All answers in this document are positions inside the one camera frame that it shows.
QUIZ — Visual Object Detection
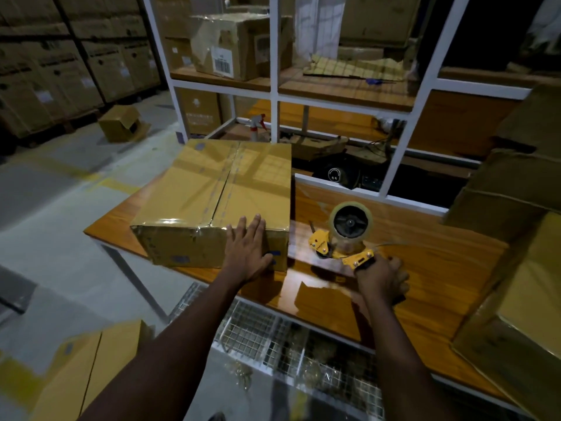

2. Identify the small open cardboard box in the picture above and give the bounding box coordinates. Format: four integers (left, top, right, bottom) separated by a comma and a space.
97, 104, 152, 143

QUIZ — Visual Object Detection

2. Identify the person's left hand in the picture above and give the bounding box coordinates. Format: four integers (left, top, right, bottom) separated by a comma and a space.
221, 214, 275, 286

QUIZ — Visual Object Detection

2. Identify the taped brown cardboard box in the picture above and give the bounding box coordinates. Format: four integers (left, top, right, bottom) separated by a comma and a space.
130, 138, 293, 273

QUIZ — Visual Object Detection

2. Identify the plain cardboard box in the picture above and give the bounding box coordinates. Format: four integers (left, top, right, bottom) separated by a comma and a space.
339, 0, 422, 47

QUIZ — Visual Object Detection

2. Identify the sealed yellowish cardboard box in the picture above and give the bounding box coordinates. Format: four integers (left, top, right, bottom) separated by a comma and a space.
28, 319, 155, 421

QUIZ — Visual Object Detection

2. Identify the white wire mesh basket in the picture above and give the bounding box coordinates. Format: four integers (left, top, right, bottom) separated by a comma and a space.
168, 282, 387, 421

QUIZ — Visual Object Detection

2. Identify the dark brown cardboard box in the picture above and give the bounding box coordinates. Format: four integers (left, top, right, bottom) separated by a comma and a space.
442, 148, 561, 242
495, 83, 561, 159

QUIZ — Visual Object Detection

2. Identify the large shiny cardboard box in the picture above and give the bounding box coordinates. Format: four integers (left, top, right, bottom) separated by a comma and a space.
451, 211, 561, 421

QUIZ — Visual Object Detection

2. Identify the person's right hand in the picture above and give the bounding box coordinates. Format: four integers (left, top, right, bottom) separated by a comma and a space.
355, 254, 411, 308

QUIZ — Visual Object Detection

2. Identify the black round device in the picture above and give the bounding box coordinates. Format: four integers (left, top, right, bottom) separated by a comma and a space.
312, 154, 387, 192

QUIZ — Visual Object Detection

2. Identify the person's left forearm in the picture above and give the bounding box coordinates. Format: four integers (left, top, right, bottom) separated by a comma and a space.
78, 278, 246, 421

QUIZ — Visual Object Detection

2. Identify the printed cardboard box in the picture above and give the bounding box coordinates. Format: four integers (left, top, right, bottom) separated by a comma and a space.
175, 87, 223, 137

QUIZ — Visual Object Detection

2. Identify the flat cardboard carton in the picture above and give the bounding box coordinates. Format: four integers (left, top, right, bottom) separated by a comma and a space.
280, 134, 350, 162

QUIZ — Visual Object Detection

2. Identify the white metal shelf frame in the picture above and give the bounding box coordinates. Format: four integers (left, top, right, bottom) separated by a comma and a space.
141, 0, 534, 218

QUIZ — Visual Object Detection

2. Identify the yellow tape dispenser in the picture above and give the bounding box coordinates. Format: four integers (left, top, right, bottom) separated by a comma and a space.
307, 201, 378, 273

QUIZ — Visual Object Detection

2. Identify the flattened cardboard sheet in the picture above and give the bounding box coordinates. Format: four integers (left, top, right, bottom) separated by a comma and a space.
302, 54, 406, 82

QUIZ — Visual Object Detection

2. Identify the worn labelled cardboard box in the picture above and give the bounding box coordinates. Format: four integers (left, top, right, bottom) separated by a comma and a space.
189, 13, 295, 82

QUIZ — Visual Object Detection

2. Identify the white spray bottle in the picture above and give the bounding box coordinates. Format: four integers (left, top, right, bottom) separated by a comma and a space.
245, 113, 269, 143

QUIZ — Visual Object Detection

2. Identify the stack of warehouse cardboard boxes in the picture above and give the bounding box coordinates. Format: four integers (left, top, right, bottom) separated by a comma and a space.
0, 0, 164, 140

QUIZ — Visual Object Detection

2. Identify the person's right forearm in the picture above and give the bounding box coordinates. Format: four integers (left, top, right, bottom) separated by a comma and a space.
363, 298, 458, 421

